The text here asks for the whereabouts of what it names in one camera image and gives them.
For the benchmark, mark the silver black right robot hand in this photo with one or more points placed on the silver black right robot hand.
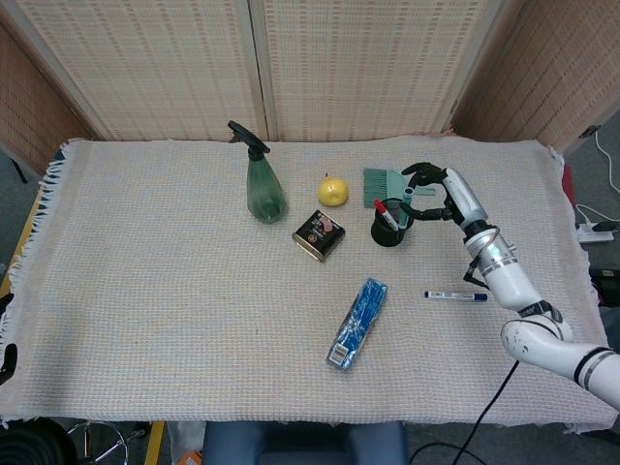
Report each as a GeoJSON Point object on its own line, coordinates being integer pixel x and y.
{"type": "Point", "coordinates": [467, 198]}

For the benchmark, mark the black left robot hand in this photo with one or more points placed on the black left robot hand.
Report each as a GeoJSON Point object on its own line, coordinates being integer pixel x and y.
{"type": "Point", "coordinates": [7, 363]}

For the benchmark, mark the blue white marker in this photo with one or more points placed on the blue white marker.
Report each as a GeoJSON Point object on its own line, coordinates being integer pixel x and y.
{"type": "Point", "coordinates": [455, 295]}

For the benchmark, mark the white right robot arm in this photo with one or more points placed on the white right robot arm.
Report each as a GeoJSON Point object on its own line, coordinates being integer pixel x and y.
{"type": "Point", "coordinates": [513, 286]}

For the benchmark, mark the red marker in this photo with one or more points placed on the red marker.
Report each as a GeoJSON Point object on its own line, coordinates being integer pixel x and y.
{"type": "Point", "coordinates": [380, 207]}

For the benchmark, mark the black pen cup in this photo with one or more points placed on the black pen cup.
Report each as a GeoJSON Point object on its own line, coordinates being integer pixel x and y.
{"type": "Point", "coordinates": [385, 238]}

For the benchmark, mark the black round stool seat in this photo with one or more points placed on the black round stool seat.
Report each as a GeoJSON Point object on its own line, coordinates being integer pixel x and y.
{"type": "Point", "coordinates": [29, 445]}

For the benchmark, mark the teal small hand brush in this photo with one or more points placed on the teal small hand brush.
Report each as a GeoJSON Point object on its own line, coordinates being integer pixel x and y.
{"type": "Point", "coordinates": [380, 186]}

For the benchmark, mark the metal screen hinge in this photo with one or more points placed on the metal screen hinge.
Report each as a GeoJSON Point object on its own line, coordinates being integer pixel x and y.
{"type": "Point", "coordinates": [454, 105]}

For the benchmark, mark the red object behind table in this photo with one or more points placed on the red object behind table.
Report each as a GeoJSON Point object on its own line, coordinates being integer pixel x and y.
{"type": "Point", "coordinates": [567, 184]}

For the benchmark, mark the chrome stool base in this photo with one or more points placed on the chrome stool base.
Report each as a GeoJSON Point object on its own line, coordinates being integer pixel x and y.
{"type": "Point", "coordinates": [104, 436]}

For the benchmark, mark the white power strip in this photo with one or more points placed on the white power strip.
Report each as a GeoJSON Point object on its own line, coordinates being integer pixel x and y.
{"type": "Point", "coordinates": [593, 236]}

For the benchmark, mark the yellow round fruit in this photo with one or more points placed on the yellow round fruit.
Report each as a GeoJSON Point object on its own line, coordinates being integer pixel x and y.
{"type": "Point", "coordinates": [333, 191]}

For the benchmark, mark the woven bamboo screen panel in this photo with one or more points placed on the woven bamboo screen panel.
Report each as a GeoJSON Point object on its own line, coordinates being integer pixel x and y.
{"type": "Point", "coordinates": [547, 72]}
{"type": "Point", "coordinates": [363, 72]}
{"type": "Point", "coordinates": [29, 116]}
{"type": "Point", "coordinates": [145, 72]}

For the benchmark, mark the black luncheon meat tin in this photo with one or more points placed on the black luncheon meat tin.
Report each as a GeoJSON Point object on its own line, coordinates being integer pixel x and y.
{"type": "Point", "coordinates": [319, 235]}

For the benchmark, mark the black box on floor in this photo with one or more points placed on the black box on floor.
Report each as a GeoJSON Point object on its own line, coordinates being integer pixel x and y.
{"type": "Point", "coordinates": [605, 281]}

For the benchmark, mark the blue rectangular carton box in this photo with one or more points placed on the blue rectangular carton box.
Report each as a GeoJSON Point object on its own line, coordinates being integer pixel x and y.
{"type": "Point", "coordinates": [361, 319]}

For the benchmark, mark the beige woven tablecloth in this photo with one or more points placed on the beige woven tablecloth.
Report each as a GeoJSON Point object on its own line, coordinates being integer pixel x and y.
{"type": "Point", "coordinates": [169, 290]}

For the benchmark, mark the green plastic spray bottle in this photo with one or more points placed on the green plastic spray bottle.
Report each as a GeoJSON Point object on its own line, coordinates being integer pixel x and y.
{"type": "Point", "coordinates": [264, 194]}

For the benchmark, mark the orange object under table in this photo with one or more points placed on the orange object under table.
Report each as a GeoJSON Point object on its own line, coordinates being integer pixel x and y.
{"type": "Point", "coordinates": [190, 458]}

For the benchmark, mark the blue padded chair seat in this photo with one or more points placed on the blue padded chair seat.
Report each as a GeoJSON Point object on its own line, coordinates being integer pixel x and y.
{"type": "Point", "coordinates": [305, 443]}

